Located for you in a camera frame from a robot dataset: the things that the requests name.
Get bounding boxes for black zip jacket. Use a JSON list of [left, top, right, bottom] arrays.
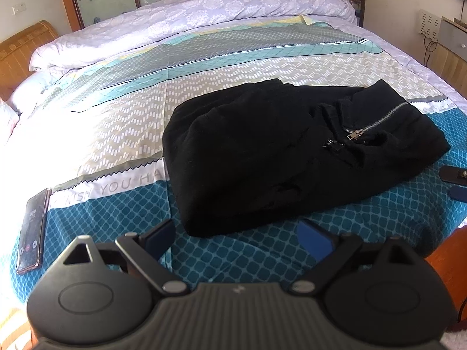
[[162, 79, 451, 237]]

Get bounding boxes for teal patterned quilt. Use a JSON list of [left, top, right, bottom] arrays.
[[0, 15, 467, 300]]

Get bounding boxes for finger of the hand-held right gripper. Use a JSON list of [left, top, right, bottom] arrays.
[[440, 165, 467, 202]]

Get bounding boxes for black cable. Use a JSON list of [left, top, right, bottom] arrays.
[[423, 36, 438, 66]]

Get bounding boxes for grey drawer cabinet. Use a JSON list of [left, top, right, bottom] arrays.
[[438, 16, 467, 64]]

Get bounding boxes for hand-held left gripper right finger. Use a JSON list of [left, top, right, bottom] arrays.
[[288, 219, 426, 296]]

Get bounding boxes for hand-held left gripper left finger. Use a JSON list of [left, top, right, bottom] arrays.
[[62, 219, 188, 296]]

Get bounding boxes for white wall socket strip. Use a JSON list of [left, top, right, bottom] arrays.
[[418, 9, 442, 39]]

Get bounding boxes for lilac floral duvet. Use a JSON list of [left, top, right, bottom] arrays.
[[29, 0, 357, 71]]

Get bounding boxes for white pillow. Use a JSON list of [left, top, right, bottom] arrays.
[[9, 69, 74, 108], [0, 98, 20, 144]]

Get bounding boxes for smartphone with pink case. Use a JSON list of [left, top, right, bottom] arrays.
[[16, 188, 50, 275]]

